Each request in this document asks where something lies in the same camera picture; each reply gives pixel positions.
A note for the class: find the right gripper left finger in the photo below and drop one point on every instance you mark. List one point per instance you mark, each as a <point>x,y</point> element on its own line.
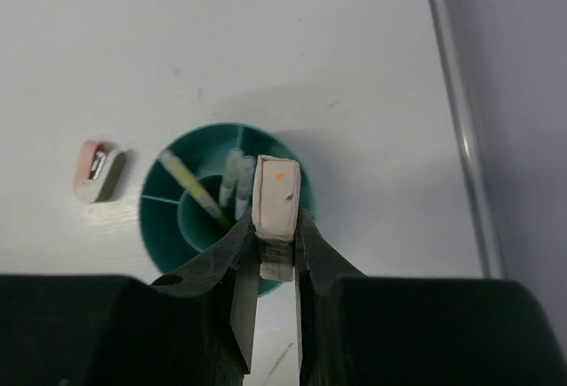
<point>192,326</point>

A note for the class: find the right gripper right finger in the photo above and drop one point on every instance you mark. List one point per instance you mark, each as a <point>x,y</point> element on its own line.
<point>356,329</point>

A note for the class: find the white eraser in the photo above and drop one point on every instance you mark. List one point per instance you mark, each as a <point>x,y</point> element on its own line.
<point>275,209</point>

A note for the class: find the yellow highlighter pen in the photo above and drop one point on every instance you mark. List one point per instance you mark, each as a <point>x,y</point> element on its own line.
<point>184,177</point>

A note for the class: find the purple highlighter pen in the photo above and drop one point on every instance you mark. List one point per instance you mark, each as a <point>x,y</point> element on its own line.
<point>244,185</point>

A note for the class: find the green highlighter pen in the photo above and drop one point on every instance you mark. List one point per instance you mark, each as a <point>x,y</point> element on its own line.
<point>230,176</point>

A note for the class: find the teal round pen holder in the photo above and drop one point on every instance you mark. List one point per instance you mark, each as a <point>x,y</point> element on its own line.
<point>174,227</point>

